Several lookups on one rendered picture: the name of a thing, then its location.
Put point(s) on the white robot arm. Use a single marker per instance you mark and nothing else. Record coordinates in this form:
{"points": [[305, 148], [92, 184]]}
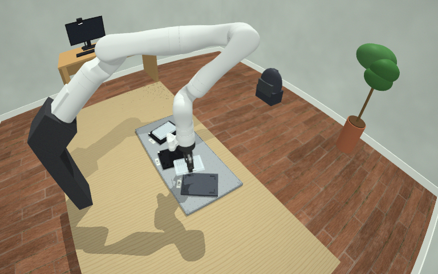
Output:
{"points": [[112, 50]]}

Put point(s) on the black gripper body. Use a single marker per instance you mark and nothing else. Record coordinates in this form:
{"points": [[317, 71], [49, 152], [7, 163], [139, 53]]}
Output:
{"points": [[187, 150]]}

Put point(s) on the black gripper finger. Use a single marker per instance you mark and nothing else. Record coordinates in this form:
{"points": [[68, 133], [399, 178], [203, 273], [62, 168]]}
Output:
{"points": [[189, 163]]}

